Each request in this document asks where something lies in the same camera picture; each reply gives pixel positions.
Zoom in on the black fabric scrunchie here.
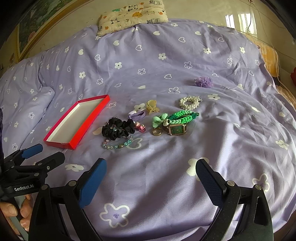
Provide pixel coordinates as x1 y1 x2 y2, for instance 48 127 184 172
101 117 135 141

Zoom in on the green braided bracelet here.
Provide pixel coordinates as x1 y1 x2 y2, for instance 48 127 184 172
167 109 200 124

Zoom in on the person's left hand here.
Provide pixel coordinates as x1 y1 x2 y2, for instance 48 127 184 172
1 194 33 235

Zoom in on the red shallow box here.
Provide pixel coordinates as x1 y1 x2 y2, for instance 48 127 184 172
44 94 110 150

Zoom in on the pink hair clip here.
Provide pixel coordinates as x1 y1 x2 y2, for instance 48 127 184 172
134 122 146 133

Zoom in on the green face wrist watch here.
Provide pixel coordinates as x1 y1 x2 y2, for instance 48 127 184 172
163 124 187 136

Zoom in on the light green bow tie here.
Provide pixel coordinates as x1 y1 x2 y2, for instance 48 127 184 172
152 113 171 128

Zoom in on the yellow hair claw clip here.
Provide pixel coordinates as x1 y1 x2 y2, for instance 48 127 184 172
147 99 160 115

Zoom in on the purple floral bed quilt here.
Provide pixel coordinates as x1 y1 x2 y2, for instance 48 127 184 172
1 20 295 240

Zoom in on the orange patterned blanket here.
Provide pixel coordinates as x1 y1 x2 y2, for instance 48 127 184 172
247 35 295 108

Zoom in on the cartoon print pillow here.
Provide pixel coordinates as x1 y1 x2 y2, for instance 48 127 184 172
97 1 169 37

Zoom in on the iridescent bead bracelet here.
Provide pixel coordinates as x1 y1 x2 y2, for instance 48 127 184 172
102 135 134 150

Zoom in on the framed wall picture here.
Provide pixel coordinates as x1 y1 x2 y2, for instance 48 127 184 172
1 1 96 69

